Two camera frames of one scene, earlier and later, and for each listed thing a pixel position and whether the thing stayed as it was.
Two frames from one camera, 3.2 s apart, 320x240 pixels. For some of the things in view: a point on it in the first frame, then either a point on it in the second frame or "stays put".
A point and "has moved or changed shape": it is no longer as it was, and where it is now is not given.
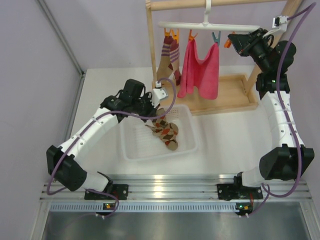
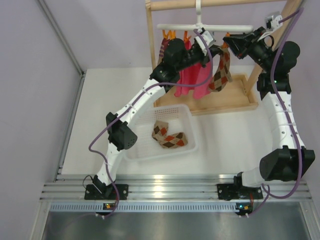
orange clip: [191, 37] → [186, 37]
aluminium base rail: [180, 193] stays put
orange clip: [228, 41] has moved or changed shape
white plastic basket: [138, 142] stays put
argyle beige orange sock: [167, 131] → [223, 75]
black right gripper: [240, 42] stays put
